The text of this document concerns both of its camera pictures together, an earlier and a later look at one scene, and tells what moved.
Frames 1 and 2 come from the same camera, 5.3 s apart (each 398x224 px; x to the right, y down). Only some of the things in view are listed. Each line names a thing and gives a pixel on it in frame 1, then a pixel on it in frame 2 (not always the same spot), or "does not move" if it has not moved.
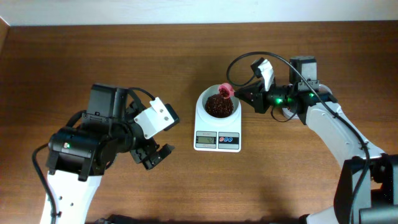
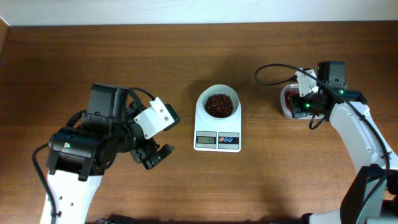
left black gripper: [141, 156] does not move
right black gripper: [258, 100] -> [296, 106]
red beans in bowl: [217, 106] does not move
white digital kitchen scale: [222, 139] does not move
